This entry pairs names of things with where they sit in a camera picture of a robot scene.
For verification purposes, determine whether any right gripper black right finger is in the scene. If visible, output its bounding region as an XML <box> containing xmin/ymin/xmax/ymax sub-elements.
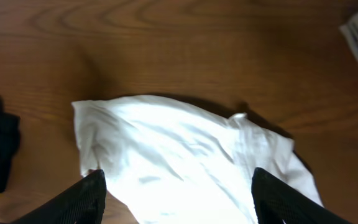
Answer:
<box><xmin>251</xmin><ymin>167</ymin><xmax>349</xmax><ymax>224</ymax></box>

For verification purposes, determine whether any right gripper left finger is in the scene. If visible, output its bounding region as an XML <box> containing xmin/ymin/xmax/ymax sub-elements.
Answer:
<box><xmin>13</xmin><ymin>169</ymin><xmax>107</xmax><ymax>224</ymax></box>

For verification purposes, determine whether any white t-shirt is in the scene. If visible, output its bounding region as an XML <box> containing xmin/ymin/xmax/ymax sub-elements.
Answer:
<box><xmin>73</xmin><ymin>95</ymin><xmax>321</xmax><ymax>223</ymax></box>

